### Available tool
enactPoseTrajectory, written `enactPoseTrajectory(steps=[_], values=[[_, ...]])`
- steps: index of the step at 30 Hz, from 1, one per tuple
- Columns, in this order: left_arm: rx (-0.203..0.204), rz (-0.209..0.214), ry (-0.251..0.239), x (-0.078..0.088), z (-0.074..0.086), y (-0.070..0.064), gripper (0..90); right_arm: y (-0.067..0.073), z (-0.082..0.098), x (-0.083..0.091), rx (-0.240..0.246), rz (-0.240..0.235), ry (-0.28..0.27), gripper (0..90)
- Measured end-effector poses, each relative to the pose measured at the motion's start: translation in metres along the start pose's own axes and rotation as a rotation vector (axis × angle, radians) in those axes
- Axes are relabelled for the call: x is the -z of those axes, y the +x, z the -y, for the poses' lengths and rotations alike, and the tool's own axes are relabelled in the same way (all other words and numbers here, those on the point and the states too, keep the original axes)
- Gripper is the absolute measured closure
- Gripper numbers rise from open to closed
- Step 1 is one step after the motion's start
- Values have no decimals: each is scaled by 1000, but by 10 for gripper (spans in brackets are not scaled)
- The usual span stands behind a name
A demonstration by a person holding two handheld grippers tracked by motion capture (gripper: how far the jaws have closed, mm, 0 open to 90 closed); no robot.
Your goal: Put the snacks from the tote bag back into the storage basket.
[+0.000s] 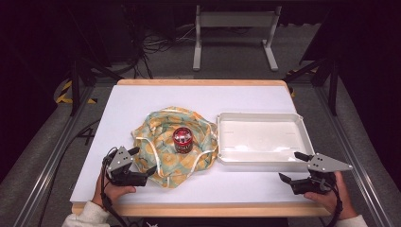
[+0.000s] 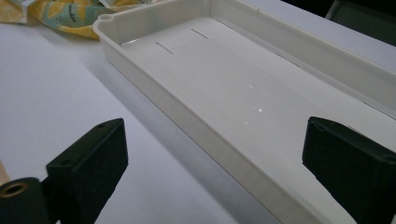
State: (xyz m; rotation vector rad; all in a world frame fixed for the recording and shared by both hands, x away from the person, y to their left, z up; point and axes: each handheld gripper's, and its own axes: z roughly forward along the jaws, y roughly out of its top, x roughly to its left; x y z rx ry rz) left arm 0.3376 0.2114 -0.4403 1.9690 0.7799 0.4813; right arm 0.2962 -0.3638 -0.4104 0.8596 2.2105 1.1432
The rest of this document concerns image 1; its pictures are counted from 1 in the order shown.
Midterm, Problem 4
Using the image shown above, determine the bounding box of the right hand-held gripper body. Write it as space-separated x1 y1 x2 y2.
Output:
290 152 354 195

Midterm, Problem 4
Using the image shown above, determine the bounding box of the white plastic tray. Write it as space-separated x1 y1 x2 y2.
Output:
216 112 316 166

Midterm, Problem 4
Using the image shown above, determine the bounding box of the red can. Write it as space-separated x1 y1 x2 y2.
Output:
172 126 194 155

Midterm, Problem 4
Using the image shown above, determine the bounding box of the black floor cable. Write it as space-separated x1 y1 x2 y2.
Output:
37 118 101 227

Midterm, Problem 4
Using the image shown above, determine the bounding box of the white metal desk frame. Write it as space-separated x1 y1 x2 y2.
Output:
192 4 283 72

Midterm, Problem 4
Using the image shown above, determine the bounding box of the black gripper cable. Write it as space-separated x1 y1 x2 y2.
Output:
325 181 344 227
99 147 129 227

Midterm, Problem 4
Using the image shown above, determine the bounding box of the person's right hand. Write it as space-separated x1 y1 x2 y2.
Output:
304 170 351 221

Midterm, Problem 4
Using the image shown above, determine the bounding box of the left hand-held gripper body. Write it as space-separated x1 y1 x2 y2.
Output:
102 146 149 187

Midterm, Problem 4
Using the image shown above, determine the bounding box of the bundle of black floor cables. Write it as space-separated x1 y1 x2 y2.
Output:
124 18 198 79

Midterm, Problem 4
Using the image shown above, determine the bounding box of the yellow green patterned cloth bag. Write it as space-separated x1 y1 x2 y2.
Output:
130 106 220 190

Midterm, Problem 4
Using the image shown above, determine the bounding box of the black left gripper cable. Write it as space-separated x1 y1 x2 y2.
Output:
99 147 129 227

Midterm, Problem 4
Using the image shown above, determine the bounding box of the black metal stand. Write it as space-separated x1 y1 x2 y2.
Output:
282 56 340 117
67 53 125 117

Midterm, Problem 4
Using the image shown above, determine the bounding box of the white table mat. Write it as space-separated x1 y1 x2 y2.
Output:
69 84 311 204

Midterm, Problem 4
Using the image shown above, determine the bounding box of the aluminium rail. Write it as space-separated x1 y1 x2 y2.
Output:
314 85 395 227
11 84 96 227

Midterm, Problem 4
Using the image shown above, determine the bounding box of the yellow black hazard tape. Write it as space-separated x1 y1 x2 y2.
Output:
286 68 319 98
55 79 97 105

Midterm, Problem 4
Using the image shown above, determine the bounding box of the person's left hand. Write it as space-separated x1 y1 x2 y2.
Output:
92 174 137 210

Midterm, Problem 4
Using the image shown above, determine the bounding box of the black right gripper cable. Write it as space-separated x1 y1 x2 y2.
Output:
325 181 344 227

